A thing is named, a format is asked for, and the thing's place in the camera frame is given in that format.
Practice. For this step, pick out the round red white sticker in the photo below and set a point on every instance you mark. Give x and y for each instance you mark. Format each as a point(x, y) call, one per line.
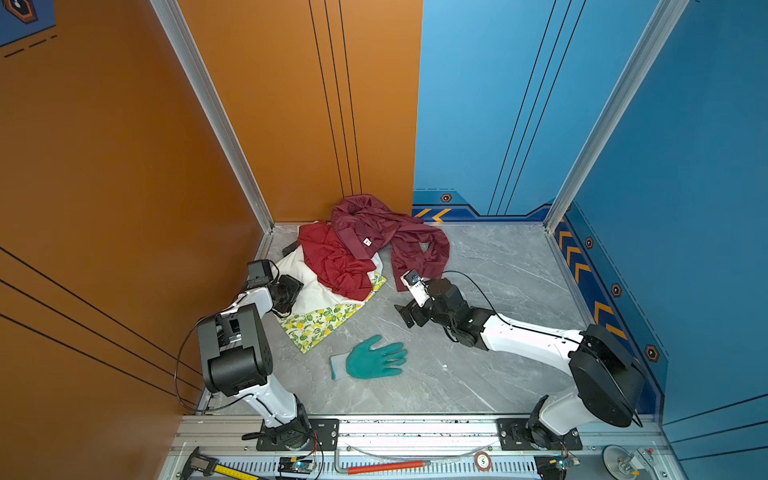
point(483, 461)

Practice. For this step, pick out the red handled allen key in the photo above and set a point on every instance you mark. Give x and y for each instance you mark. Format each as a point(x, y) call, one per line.
point(377, 468)

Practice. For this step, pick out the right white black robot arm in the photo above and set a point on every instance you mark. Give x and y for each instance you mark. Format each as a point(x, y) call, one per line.
point(607, 380)

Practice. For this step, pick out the maroon shirt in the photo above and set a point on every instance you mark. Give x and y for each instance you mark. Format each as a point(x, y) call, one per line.
point(365, 225)

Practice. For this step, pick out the dark grey cloth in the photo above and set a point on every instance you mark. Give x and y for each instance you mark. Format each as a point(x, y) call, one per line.
point(290, 248)

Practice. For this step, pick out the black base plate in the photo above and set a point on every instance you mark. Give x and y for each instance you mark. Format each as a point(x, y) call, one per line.
point(321, 433)
point(515, 435)

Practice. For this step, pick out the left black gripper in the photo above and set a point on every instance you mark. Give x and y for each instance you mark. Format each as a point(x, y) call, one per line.
point(292, 286)

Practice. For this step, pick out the white cloth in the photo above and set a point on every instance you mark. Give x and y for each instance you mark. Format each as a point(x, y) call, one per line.
point(313, 296)

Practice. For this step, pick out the green work glove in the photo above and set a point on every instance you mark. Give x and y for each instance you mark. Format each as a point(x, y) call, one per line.
point(365, 361)

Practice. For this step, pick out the round metal disc part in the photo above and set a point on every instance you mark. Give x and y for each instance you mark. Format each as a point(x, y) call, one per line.
point(624, 465)

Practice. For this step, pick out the red cloth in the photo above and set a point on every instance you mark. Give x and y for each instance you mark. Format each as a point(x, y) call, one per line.
point(335, 267)

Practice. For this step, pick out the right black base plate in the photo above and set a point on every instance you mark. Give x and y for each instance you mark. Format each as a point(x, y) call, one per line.
point(515, 435)

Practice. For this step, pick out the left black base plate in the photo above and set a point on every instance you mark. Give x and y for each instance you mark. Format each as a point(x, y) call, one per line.
point(321, 433)

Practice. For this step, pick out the lemon print cloth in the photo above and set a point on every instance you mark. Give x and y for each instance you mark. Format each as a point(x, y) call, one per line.
point(308, 330)

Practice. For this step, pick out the right small circuit board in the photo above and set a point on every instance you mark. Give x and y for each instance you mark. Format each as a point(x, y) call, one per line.
point(563, 463)

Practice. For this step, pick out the digital caliper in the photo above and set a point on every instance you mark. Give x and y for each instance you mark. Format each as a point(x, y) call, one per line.
point(198, 463)

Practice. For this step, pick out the left green circuit board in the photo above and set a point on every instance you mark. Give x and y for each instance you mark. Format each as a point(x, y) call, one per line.
point(295, 466)

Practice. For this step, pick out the yellow tape measure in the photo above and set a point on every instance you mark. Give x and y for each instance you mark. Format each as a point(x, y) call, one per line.
point(234, 473)

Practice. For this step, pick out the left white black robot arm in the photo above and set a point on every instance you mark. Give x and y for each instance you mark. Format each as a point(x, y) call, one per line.
point(237, 361)

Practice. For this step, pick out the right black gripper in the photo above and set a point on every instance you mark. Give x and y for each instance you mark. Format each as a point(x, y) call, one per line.
point(413, 309)

